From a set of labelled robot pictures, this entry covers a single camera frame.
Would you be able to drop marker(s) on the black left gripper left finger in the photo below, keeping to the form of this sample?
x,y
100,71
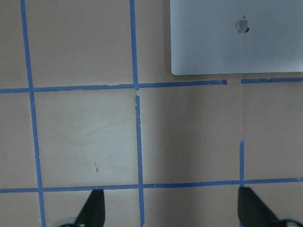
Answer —
x,y
93,211

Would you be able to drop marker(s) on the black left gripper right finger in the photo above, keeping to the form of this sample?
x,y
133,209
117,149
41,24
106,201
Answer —
x,y
253,212

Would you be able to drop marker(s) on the silver laptop notebook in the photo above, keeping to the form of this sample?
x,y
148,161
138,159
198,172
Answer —
x,y
236,36

